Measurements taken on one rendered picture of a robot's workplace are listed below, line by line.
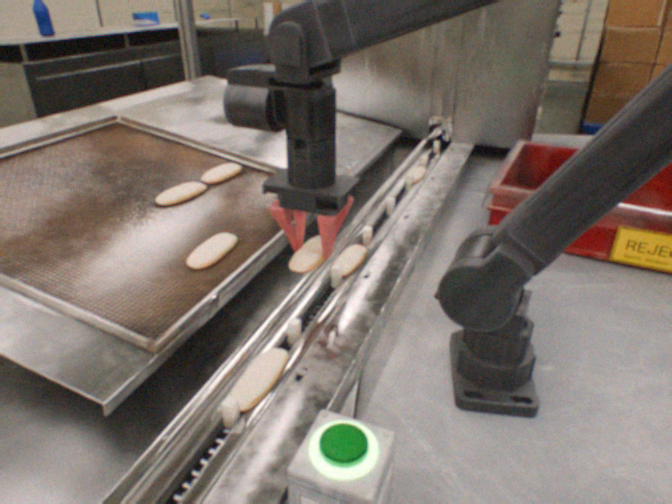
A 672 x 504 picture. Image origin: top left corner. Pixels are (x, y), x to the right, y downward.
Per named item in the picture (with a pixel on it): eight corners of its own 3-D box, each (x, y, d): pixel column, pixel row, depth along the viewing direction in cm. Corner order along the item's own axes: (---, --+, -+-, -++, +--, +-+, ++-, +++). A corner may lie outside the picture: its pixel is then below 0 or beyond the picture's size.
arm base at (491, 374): (538, 419, 53) (518, 347, 64) (554, 359, 49) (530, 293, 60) (455, 409, 54) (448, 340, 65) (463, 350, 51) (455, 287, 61)
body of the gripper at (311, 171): (286, 180, 64) (283, 122, 61) (361, 192, 61) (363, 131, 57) (261, 198, 59) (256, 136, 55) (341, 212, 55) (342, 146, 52)
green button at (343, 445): (358, 483, 38) (359, 468, 38) (310, 466, 40) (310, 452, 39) (374, 443, 42) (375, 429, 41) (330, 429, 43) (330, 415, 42)
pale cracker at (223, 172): (213, 186, 87) (213, 180, 86) (195, 179, 88) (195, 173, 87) (246, 169, 95) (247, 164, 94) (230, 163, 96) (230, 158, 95)
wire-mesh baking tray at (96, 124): (156, 356, 52) (156, 345, 51) (-170, 209, 64) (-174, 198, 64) (335, 192, 93) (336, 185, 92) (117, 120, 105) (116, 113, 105)
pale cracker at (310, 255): (310, 276, 59) (310, 268, 58) (281, 270, 60) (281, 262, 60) (341, 240, 67) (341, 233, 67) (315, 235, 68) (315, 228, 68)
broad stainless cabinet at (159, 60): (82, 277, 237) (17, 43, 189) (-69, 240, 271) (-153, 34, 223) (275, 159, 395) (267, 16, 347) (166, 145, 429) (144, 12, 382)
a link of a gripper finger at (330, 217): (303, 239, 67) (301, 173, 63) (353, 248, 65) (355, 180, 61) (280, 262, 62) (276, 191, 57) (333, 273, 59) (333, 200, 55)
